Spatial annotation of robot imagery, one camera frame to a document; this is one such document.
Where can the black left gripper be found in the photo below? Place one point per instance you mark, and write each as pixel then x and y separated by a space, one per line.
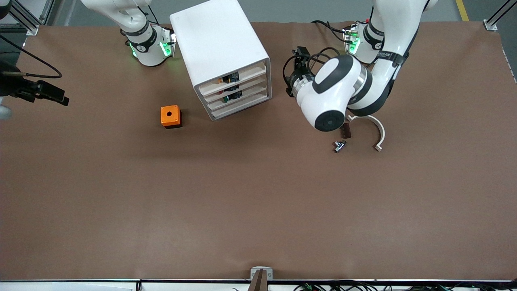
pixel 299 71

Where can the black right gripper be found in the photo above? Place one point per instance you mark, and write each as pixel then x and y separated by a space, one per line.
pixel 12 86

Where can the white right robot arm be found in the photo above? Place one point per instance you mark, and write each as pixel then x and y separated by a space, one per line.
pixel 147 48

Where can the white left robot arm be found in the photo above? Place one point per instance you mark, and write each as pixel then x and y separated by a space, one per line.
pixel 335 93

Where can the white drawer cabinet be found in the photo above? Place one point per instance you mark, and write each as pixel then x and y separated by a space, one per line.
pixel 214 36

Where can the small brown block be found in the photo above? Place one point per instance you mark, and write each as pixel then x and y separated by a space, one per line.
pixel 346 132

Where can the metal T fitting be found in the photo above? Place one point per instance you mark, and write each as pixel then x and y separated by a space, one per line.
pixel 339 146

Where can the white semicircular pipe clamp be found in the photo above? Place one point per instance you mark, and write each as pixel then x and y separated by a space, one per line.
pixel 381 131

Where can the brown table cover sheet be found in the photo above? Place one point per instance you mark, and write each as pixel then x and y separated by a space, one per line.
pixel 258 202

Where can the aluminium frame post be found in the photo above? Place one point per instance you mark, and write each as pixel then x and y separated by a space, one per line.
pixel 492 22
pixel 28 24

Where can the orange button enclosure box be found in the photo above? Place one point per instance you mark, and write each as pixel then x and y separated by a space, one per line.
pixel 169 115

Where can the grey metal edge bracket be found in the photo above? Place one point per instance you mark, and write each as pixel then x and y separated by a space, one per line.
pixel 254 270

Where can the brown camera strut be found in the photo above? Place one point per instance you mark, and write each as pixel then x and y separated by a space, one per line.
pixel 258 283

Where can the white table edge rail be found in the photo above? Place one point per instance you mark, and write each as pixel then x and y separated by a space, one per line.
pixel 181 285

